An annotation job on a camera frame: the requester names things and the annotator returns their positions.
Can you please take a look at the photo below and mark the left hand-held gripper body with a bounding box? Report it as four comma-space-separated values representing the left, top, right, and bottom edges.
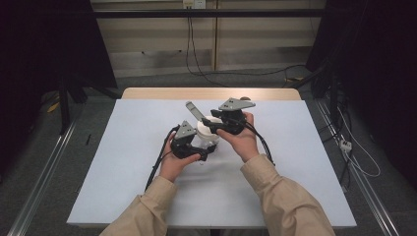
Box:
169, 120, 206, 161

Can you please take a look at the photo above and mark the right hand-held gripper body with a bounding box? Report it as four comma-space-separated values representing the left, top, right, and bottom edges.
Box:
217, 96, 257, 136

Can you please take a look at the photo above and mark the person's right hand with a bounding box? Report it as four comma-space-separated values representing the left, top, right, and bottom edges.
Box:
216, 111, 261, 163

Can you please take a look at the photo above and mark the person's left hand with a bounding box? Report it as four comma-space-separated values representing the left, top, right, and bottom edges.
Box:
158, 130, 202, 183

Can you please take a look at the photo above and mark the wooden table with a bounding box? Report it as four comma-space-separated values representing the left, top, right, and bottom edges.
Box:
121, 87, 302, 101

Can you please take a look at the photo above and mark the white table board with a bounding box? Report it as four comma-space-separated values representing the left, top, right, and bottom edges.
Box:
66, 98, 358, 229

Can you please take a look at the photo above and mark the black metal stand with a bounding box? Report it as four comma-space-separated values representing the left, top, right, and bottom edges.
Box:
58, 76, 72, 136

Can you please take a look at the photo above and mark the black curtain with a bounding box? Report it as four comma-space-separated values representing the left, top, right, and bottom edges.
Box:
0, 0, 118, 171
305, 0, 417, 190

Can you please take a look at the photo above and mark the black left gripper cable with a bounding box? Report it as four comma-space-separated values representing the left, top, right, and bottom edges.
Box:
145, 124, 182, 192

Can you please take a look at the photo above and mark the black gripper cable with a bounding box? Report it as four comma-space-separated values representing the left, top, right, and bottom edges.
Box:
145, 124, 182, 192
243, 120, 276, 167

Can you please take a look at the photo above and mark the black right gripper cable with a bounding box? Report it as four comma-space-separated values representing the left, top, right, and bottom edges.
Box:
243, 120, 276, 167

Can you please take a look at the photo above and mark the vertical wooden wall strip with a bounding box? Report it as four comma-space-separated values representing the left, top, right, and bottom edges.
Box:
211, 0, 219, 72

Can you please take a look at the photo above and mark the black hanging wall cable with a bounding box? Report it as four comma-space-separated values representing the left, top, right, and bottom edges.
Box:
185, 7, 307, 89

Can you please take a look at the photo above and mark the black horizontal frame bar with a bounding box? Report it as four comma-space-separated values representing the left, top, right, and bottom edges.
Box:
92, 8, 327, 19

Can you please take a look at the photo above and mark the white wall socket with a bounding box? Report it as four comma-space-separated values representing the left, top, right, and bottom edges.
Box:
182, 0, 208, 10

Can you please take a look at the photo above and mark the white floor cable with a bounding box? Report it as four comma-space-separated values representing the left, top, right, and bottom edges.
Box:
336, 107, 382, 179

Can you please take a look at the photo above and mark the metal floor rail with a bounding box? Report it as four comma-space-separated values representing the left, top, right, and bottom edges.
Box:
7, 119, 81, 236
315, 98, 400, 236

